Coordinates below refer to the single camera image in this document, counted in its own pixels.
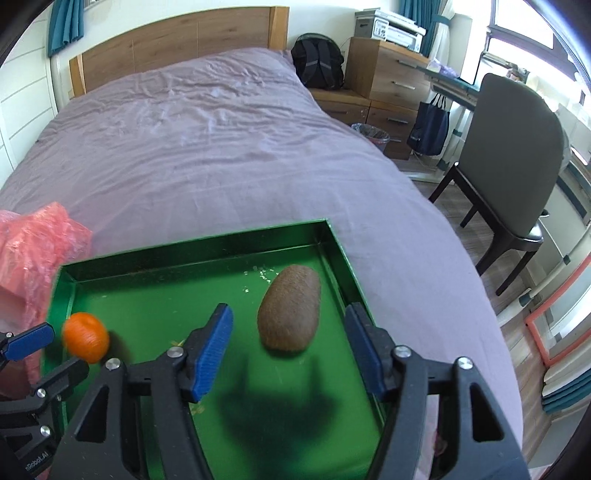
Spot waste bin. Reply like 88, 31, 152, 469
351, 122, 391, 153

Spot white wardrobe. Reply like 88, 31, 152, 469
0, 46, 58, 162

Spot pink plastic bag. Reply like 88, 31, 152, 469
0, 202, 93, 402

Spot grey chair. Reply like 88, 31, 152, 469
428, 73, 565, 296

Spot green tray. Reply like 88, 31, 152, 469
39, 218, 389, 480

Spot low wooden cabinet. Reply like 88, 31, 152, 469
310, 88, 419, 161

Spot orange foam frame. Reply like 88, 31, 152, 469
525, 265, 591, 367

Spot teal stacked mats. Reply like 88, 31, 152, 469
542, 364, 591, 416

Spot desk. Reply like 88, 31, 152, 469
406, 51, 490, 183

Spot black backpack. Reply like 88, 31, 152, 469
291, 33, 346, 90

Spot brown kiwi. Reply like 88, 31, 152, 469
257, 264, 322, 352

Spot wooden headboard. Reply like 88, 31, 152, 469
69, 6, 290, 97

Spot bed with purple sheet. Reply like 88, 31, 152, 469
0, 46, 520, 480

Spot teal curtain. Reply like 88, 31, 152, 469
399, 0, 455, 58
47, 0, 86, 57

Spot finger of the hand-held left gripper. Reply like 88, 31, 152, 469
0, 322, 57, 363
0, 357, 90, 416

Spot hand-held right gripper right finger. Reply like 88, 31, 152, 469
344, 302, 532, 480

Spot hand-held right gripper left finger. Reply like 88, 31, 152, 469
48, 302, 234, 480

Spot white printer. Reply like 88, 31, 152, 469
355, 8, 426, 52

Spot navy tote bag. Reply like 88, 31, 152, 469
407, 92, 451, 156

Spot small mandarin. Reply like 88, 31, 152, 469
62, 312, 110, 364

